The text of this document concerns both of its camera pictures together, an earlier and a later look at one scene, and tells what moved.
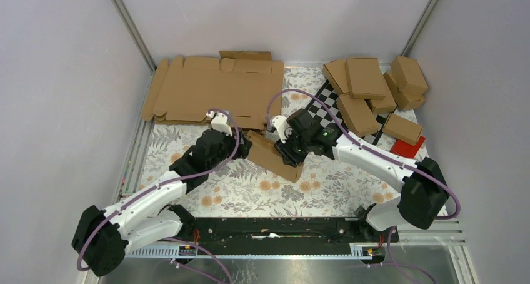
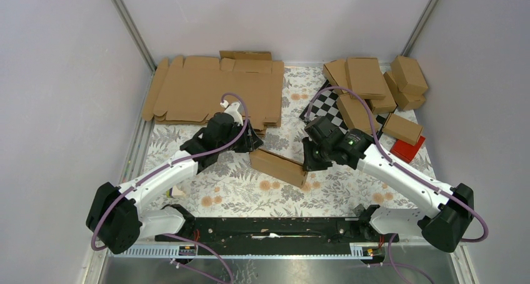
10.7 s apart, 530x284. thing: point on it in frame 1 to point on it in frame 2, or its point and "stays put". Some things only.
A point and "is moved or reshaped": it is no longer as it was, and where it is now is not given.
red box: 407,149 stays put
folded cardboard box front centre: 358,114 stays put
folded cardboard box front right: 404,129 stays put
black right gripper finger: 290,154 to 315,157
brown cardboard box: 264,157 is moved or reshaped
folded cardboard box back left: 335,72 stays put
